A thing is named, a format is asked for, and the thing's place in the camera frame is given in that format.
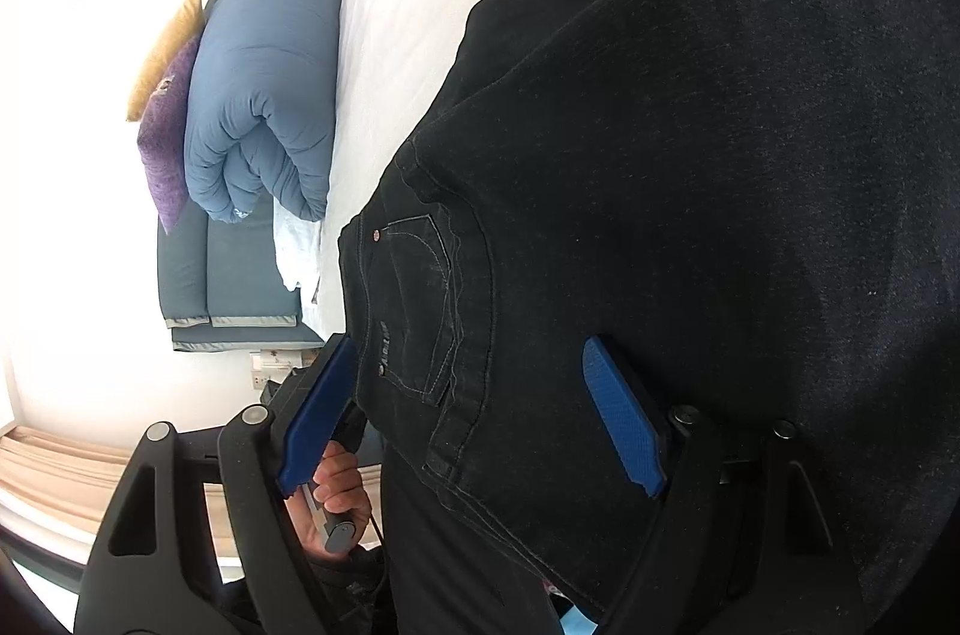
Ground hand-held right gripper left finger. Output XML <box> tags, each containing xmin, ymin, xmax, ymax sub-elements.
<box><xmin>75</xmin><ymin>333</ymin><xmax>361</xmax><ymax>635</ymax></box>

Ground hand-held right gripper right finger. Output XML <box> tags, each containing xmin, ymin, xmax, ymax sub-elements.
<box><xmin>582</xmin><ymin>333</ymin><xmax>884</xmax><ymax>635</ymax></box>

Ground blue mat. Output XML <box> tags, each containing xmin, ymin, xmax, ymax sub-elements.
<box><xmin>553</xmin><ymin>592</ymin><xmax>602</xmax><ymax>630</ymax></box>

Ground white bedside wall socket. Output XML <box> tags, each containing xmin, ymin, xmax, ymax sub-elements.
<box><xmin>250</xmin><ymin>350</ymin><xmax>305</xmax><ymax>391</ymax></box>

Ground rolled blue duvet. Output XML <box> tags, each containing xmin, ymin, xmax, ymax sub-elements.
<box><xmin>184</xmin><ymin>0</ymin><xmax>343</xmax><ymax>224</ymax></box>

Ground grey upholstered headboard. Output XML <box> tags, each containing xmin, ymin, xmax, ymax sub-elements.
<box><xmin>156</xmin><ymin>0</ymin><xmax>332</xmax><ymax>353</ymax></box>

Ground white pillow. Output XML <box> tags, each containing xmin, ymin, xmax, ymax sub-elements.
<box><xmin>272</xmin><ymin>196</ymin><xmax>326</xmax><ymax>308</ymax></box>

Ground yellow pillow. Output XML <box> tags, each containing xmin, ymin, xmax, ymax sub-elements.
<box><xmin>126</xmin><ymin>0</ymin><xmax>205</xmax><ymax>124</ymax></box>

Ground beige curtain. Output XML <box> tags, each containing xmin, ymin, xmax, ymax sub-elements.
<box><xmin>0</xmin><ymin>425</ymin><xmax>230</xmax><ymax>557</ymax></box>

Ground purple pillow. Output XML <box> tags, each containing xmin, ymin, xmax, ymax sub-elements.
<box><xmin>137</xmin><ymin>31</ymin><xmax>203</xmax><ymax>235</ymax></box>

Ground person's left hand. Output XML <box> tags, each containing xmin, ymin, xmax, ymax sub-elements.
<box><xmin>296</xmin><ymin>438</ymin><xmax>376</xmax><ymax>562</ymax></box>

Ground person's legs in jeans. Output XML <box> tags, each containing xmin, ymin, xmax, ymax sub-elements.
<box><xmin>225</xmin><ymin>440</ymin><xmax>578</xmax><ymax>635</ymax></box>

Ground black pants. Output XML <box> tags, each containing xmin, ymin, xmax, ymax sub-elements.
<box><xmin>337</xmin><ymin>0</ymin><xmax>960</xmax><ymax>635</ymax></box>

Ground black cable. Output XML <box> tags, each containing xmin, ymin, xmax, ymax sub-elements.
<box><xmin>366</xmin><ymin>513</ymin><xmax>392</xmax><ymax>615</ymax></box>

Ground bed with white sheet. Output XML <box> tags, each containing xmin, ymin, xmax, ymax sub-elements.
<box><xmin>319</xmin><ymin>0</ymin><xmax>751</xmax><ymax>276</ymax></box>

